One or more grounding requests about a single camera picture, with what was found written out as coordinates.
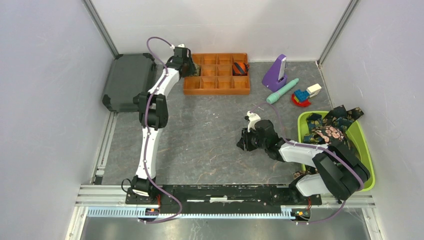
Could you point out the rolled orange striped tie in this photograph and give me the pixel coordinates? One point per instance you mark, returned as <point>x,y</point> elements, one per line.
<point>240,69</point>

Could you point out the orange wooden compartment tray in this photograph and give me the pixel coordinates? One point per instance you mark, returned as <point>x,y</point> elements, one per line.
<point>216,76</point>

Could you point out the colourful toy brick boat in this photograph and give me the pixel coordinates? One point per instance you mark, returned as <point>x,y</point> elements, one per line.
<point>301,98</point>

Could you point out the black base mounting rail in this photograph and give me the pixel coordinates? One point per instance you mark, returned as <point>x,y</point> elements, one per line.
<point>224,199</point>

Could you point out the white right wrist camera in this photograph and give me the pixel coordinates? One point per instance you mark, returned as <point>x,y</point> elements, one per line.
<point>252,119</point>

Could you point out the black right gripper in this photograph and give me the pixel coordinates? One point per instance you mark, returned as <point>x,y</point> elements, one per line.
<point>243,143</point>

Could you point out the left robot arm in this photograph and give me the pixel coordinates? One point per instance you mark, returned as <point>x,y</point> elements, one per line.
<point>153,116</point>

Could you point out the green gold vine tie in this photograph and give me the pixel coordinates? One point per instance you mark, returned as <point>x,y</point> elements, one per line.
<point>197,71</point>

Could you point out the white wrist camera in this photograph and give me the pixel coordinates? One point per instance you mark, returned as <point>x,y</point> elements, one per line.
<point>252,119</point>
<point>173,47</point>

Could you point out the dark green hard case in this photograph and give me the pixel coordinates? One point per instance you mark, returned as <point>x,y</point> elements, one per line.
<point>128,76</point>

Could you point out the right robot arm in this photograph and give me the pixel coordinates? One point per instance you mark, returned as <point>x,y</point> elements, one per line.
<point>339,172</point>

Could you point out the purple metronome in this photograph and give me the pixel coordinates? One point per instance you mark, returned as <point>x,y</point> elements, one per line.
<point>276,77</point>

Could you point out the navy orange floral tie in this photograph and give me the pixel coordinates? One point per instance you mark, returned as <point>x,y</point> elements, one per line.
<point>315,120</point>

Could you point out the black pink rose tie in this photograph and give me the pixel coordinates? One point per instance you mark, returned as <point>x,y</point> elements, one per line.
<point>327,135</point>

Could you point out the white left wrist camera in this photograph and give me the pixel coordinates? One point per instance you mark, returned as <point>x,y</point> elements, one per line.
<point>173,47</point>

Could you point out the lime green plastic bin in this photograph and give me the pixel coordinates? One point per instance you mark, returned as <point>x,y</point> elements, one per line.
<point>354,133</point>

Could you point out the mint green cylinder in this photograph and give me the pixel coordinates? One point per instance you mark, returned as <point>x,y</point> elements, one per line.
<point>275,96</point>

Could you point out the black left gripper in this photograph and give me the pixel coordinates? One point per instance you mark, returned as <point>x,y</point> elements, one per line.
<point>191,71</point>

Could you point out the black gold leaf tie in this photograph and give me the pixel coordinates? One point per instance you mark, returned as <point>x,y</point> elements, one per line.
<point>341,118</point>

